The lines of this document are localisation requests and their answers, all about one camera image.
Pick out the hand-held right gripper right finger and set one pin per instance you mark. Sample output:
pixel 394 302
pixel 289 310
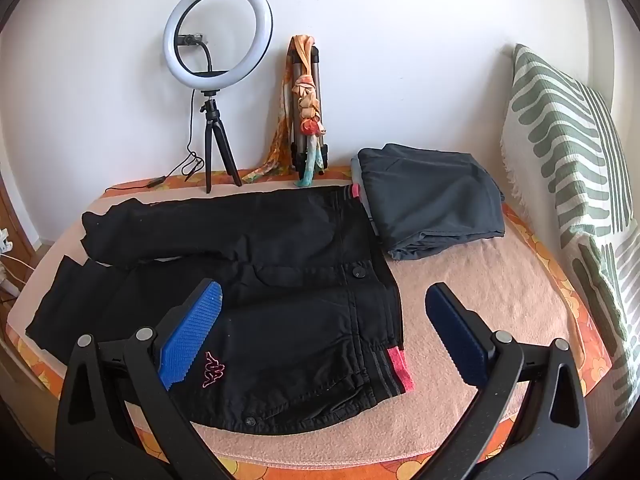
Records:
pixel 455 330

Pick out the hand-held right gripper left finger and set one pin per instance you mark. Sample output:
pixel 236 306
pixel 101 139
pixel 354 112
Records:
pixel 192 330

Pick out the black pants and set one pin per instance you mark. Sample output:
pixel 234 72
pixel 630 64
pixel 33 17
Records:
pixel 300 310

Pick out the dark grey folded pants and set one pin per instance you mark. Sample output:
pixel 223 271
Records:
pixel 430 200

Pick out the orange floral bedsheet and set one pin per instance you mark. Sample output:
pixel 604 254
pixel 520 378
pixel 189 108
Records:
pixel 555 280

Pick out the light grey folded garment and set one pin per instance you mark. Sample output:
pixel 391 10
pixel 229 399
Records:
pixel 361 185

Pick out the small black tripod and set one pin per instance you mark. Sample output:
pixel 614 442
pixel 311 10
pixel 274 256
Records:
pixel 216 130

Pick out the green striped pillow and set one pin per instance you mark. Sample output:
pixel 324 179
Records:
pixel 565 160

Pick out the wooden door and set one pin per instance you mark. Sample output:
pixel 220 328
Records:
pixel 15 220

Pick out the orange patterned scarf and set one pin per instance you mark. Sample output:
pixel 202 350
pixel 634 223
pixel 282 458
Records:
pixel 280 135

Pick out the folded metal tripod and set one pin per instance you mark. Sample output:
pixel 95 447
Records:
pixel 296 110

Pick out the peach knotted scarf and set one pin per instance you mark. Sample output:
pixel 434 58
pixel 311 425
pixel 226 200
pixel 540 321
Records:
pixel 307 105

